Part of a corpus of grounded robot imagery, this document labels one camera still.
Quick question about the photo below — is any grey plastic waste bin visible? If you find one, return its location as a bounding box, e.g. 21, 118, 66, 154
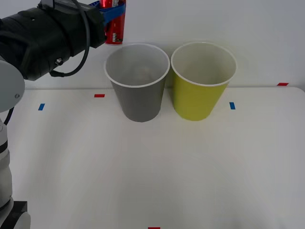
104, 42, 171, 123

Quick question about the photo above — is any yellow-green plastic waste bin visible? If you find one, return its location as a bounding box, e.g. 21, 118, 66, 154
170, 42, 238, 122

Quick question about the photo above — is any red drink can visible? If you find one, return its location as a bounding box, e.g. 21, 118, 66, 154
99, 0, 127, 46

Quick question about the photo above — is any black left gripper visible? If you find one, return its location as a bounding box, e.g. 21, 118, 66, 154
68, 0, 127, 57

